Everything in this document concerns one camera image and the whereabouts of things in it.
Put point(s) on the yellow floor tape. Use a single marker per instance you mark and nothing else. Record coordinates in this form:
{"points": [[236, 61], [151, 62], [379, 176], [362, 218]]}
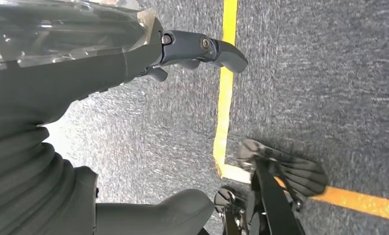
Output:
{"points": [[225, 97]]}

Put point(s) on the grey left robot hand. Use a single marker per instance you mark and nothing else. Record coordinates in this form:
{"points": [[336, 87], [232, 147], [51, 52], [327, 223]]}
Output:
{"points": [[68, 65]]}

